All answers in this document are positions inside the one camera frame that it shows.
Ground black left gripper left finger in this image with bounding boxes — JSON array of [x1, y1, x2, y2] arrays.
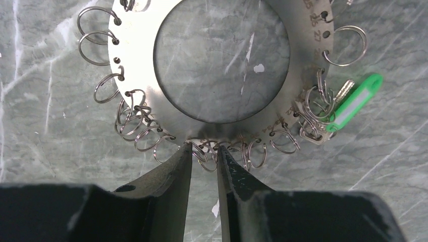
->
[[1, 144, 192, 241]]

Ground metal disc with keyrings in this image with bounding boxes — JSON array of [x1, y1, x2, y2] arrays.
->
[[77, 1, 367, 169]]

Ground green key tag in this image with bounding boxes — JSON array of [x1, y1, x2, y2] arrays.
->
[[326, 74, 384, 132]]

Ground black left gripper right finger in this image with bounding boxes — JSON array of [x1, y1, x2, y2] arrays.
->
[[217, 146, 406, 241]]

